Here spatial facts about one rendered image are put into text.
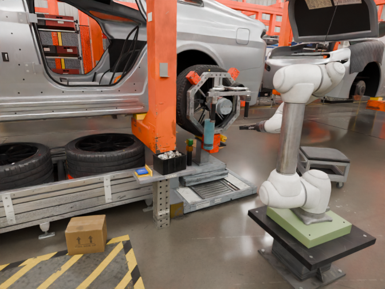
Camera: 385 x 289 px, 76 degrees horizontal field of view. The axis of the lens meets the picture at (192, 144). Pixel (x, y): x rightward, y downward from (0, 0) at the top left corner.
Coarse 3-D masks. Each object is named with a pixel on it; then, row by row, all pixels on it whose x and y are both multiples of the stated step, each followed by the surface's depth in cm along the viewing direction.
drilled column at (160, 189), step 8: (152, 184) 181; (160, 184) 174; (168, 184) 177; (152, 192) 184; (160, 192) 178; (168, 192) 179; (160, 200) 178; (168, 200) 181; (160, 208) 180; (168, 208) 183; (160, 216) 182; (168, 216) 186; (160, 224) 184; (168, 224) 188
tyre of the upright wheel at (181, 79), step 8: (184, 72) 220; (200, 72) 211; (176, 80) 221; (184, 80) 209; (176, 88) 216; (184, 88) 208; (176, 96) 214; (184, 96) 210; (176, 104) 214; (184, 104) 213; (176, 112) 218; (184, 112) 215; (176, 120) 230; (184, 120) 217; (184, 128) 229; (192, 128) 224; (200, 136) 232
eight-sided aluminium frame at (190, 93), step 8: (208, 72) 206; (216, 72) 214; (224, 72) 217; (200, 80) 204; (232, 80) 219; (192, 88) 204; (192, 96) 205; (192, 104) 207; (192, 112) 209; (232, 112) 237; (192, 120) 211; (232, 120) 234; (200, 128) 218; (216, 128) 231; (224, 128) 230
